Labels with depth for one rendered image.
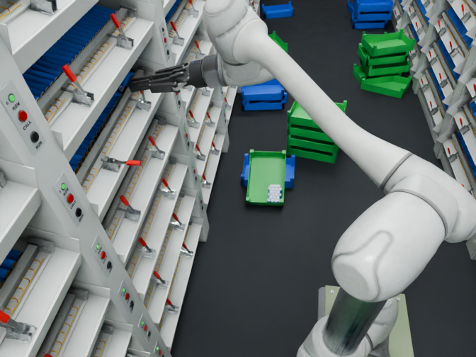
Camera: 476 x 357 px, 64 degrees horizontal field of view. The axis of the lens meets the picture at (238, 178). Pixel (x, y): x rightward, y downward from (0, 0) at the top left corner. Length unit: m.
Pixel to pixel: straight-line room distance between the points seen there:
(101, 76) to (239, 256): 1.19
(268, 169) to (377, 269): 1.55
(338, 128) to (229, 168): 1.52
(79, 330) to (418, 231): 0.76
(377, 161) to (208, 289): 1.19
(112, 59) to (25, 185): 0.45
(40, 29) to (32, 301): 0.50
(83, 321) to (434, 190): 0.82
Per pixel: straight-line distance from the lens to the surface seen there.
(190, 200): 1.71
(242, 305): 1.78
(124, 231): 1.13
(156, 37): 1.29
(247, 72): 0.99
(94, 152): 1.03
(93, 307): 1.03
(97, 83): 0.97
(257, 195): 2.12
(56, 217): 0.80
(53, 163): 0.78
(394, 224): 0.71
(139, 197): 1.21
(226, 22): 0.86
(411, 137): 2.65
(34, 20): 0.81
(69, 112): 0.89
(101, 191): 0.98
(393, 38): 3.23
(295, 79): 0.84
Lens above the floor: 1.58
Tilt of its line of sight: 45 degrees down
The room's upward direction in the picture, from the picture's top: 6 degrees counter-clockwise
